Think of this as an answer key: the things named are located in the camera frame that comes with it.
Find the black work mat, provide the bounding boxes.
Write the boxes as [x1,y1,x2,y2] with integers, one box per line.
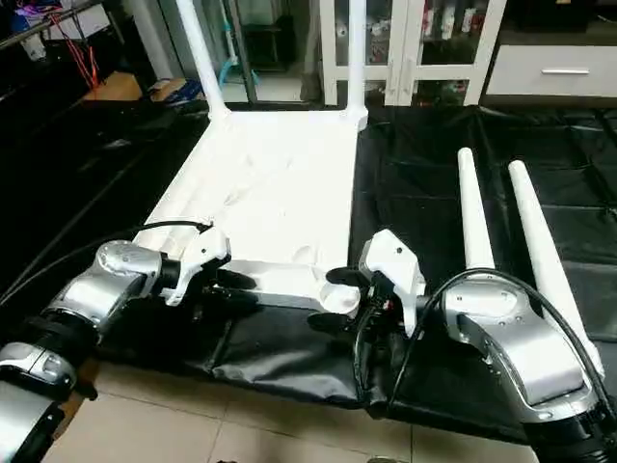
[0,96,617,445]

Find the white plastic table top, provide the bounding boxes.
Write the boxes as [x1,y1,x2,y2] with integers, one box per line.
[133,104,373,315]

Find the white glass-door cabinet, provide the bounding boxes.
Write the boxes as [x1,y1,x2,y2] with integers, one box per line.
[318,0,510,109]

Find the white drawer unit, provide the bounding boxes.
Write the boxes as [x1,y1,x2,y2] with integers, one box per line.
[484,43,617,99]

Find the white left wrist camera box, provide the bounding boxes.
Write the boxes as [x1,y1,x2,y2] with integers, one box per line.
[162,228,232,308]

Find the brown wooden desk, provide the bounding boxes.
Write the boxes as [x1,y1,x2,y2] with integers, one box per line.
[77,71,146,103]

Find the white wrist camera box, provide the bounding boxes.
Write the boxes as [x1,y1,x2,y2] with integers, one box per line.
[162,228,232,308]
[359,229,427,337]

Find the teal long-handled dustpan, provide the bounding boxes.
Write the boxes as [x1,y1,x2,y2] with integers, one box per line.
[218,29,244,90]

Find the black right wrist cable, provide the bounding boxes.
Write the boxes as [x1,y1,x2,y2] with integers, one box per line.
[351,266,614,408]

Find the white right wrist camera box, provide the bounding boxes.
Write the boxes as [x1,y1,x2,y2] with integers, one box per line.
[359,229,427,337]

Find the white plastic table leg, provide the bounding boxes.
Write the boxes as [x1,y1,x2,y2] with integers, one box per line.
[347,0,370,123]
[507,160,608,379]
[175,0,232,121]
[456,148,498,273]

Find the red cables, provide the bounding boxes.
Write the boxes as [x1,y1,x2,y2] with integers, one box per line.
[53,12,101,90]

